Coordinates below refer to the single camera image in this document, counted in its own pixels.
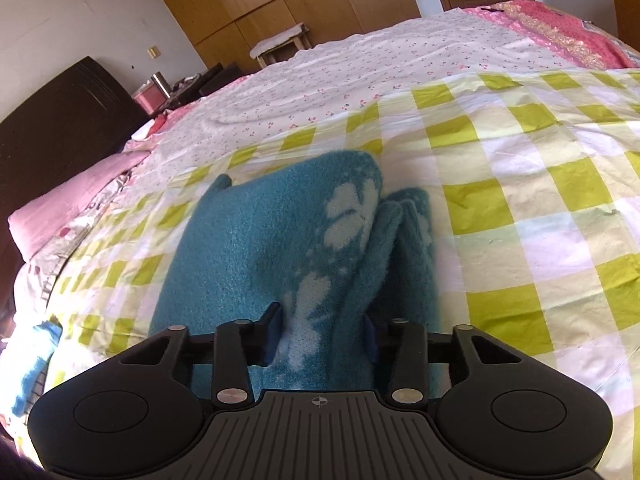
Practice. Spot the pink embroidered quilt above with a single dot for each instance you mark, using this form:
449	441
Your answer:
560	30

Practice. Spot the dark wooden headboard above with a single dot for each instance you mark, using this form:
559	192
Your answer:
55	125

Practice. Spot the yellow checkered bedsheet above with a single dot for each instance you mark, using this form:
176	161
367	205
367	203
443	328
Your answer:
525	200

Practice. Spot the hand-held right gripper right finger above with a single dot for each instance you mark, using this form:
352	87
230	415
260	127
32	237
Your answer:
369	341

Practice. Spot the red patterned cloth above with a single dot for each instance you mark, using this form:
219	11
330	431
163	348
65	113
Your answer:
157	124

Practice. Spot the wall socket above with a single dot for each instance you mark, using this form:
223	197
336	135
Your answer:
153	52

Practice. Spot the stool with white cushion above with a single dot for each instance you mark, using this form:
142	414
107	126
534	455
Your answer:
277	42

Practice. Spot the pink pillow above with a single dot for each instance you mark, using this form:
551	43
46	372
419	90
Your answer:
65	200

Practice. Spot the white floral bedsheet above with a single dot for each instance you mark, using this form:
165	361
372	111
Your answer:
350	70

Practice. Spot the pink plastic basket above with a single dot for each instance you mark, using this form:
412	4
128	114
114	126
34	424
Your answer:
149	100

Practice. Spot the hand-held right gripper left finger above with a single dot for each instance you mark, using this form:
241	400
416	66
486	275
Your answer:
272	332

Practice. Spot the wooden wardrobe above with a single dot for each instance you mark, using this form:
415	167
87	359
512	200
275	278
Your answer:
280	0

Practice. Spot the dark nightstand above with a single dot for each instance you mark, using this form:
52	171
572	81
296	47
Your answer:
205	85

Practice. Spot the blue flowered fleece blanket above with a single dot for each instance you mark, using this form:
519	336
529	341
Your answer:
280	250

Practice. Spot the blue and white cloth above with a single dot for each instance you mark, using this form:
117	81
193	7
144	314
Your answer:
35	365

